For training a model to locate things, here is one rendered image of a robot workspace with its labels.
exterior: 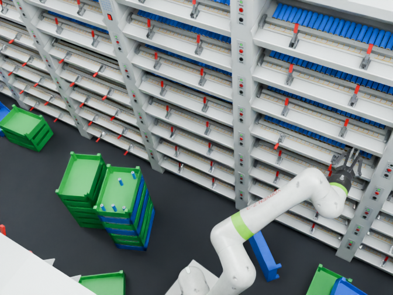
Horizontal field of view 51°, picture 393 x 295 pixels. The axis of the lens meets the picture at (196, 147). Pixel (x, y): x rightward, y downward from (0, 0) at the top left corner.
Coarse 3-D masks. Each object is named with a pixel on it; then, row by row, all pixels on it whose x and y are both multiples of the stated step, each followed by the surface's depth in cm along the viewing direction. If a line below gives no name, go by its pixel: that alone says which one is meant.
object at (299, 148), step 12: (252, 132) 209; (264, 132) 207; (276, 132) 206; (288, 144) 202; (300, 144) 201; (312, 156) 197; (324, 156) 196; (360, 156) 192; (372, 156) 190; (372, 168) 188
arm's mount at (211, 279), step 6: (192, 264) 227; (198, 264) 226; (204, 270) 224; (210, 276) 222; (210, 282) 220; (174, 288) 220; (210, 288) 218; (168, 294) 218; (174, 294) 218; (180, 294) 218
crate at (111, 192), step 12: (108, 168) 248; (120, 168) 249; (132, 168) 247; (108, 180) 250; (132, 180) 248; (108, 192) 245; (120, 192) 244; (132, 192) 243; (96, 204) 235; (108, 204) 240; (120, 204) 239; (132, 204) 236; (108, 216) 236; (120, 216) 233
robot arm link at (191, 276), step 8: (184, 272) 199; (192, 272) 199; (200, 272) 199; (184, 280) 197; (192, 280) 196; (200, 280) 196; (184, 288) 195; (192, 288) 194; (200, 288) 194; (208, 288) 197
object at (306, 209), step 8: (256, 184) 257; (264, 184) 254; (256, 192) 255; (264, 192) 254; (272, 192) 252; (296, 208) 246; (304, 208) 245; (312, 208) 243; (304, 216) 244; (312, 216) 243; (320, 216) 241; (320, 224) 243; (328, 224) 239; (336, 224) 238; (344, 224) 237; (344, 232) 235
